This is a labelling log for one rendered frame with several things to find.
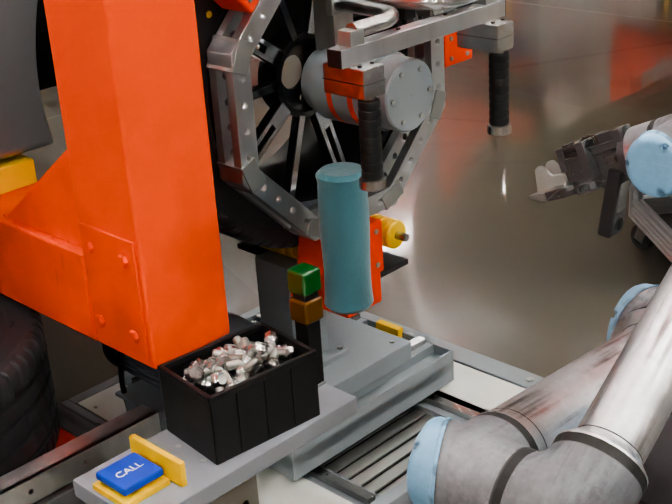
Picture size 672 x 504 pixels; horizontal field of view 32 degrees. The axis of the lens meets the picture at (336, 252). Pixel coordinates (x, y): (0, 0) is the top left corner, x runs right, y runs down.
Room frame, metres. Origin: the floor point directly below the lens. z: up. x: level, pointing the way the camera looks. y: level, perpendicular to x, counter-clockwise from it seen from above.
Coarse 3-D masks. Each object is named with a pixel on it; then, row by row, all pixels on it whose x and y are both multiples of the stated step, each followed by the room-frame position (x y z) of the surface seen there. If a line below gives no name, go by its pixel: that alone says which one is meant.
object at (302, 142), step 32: (288, 32) 2.07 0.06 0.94; (256, 96) 2.01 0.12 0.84; (288, 96) 2.12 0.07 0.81; (256, 128) 2.03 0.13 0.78; (320, 128) 2.12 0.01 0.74; (352, 128) 2.27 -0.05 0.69; (288, 160) 2.07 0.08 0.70; (320, 160) 2.23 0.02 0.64; (352, 160) 2.19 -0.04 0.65; (288, 192) 2.05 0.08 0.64
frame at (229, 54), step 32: (224, 32) 1.89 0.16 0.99; (256, 32) 1.88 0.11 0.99; (224, 64) 1.85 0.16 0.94; (224, 96) 1.88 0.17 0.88; (224, 128) 1.87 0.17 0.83; (416, 128) 2.16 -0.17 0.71; (224, 160) 1.87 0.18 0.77; (256, 160) 1.86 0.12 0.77; (384, 160) 2.15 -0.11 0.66; (416, 160) 2.15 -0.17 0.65; (256, 192) 1.86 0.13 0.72; (384, 192) 2.08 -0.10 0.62; (288, 224) 1.96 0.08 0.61
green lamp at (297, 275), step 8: (304, 264) 1.67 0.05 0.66; (288, 272) 1.65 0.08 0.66; (296, 272) 1.64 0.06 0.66; (304, 272) 1.64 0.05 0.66; (312, 272) 1.64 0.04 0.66; (288, 280) 1.65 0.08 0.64; (296, 280) 1.64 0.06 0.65; (304, 280) 1.63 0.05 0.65; (312, 280) 1.64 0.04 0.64; (320, 280) 1.65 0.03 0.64; (288, 288) 1.66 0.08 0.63; (296, 288) 1.64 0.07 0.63; (304, 288) 1.63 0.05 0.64; (312, 288) 1.64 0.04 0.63; (320, 288) 1.65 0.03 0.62; (304, 296) 1.63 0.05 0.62
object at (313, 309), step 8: (320, 296) 1.66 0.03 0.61; (296, 304) 1.64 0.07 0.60; (304, 304) 1.63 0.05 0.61; (312, 304) 1.64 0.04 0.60; (320, 304) 1.65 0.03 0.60; (296, 312) 1.64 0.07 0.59; (304, 312) 1.63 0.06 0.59; (312, 312) 1.64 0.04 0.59; (320, 312) 1.65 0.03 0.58; (296, 320) 1.65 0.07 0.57; (304, 320) 1.63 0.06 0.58; (312, 320) 1.64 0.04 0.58
